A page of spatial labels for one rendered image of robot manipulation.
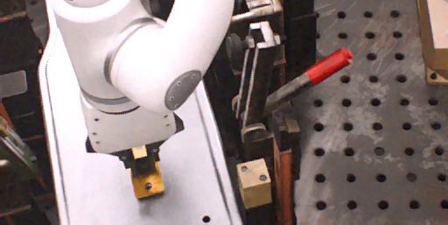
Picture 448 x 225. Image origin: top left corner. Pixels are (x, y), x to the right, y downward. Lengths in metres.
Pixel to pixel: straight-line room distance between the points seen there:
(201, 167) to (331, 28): 0.59
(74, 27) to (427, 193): 0.78
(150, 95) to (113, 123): 0.17
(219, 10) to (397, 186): 0.69
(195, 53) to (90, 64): 0.11
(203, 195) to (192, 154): 0.06
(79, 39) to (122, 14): 0.05
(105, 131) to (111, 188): 0.14
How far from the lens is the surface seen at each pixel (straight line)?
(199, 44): 0.79
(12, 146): 1.09
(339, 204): 1.40
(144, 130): 0.98
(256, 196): 1.02
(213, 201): 1.06
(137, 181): 1.08
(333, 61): 1.00
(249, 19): 1.14
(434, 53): 1.47
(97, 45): 0.82
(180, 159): 1.10
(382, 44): 1.58
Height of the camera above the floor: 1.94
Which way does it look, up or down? 55 degrees down
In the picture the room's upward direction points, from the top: 7 degrees counter-clockwise
